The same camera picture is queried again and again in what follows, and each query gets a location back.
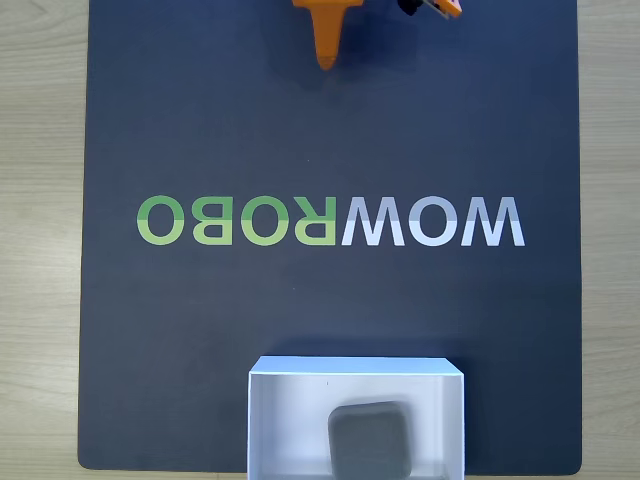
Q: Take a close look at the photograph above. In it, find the grey square rounded case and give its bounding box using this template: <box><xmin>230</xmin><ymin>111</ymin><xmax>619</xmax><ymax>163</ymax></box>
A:
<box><xmin>327</xmin><ymin>399</ymin><xmax>414</xmax><ymax>480</ymax></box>

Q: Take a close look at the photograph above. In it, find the dark mat with WOWROBO print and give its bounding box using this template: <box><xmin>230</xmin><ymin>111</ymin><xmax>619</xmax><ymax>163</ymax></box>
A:
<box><xmin>77</xmin><ymin>0</ymin><xmax>584</xmax><ymax>474</ymax></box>

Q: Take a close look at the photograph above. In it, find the orange gripper camera mount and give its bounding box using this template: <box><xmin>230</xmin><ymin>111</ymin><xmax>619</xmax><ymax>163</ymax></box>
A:
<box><xmin>397</xmin><ymin>0</ymin><xmax>464</xmax><ymax>22</ymax></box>

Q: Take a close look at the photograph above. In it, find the white open cardboard box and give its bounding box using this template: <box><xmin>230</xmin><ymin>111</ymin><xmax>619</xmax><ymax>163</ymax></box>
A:
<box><xmin>247</xmin><ymin>354</ymin><xmax>466</xmax><ymax>480</ymax></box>

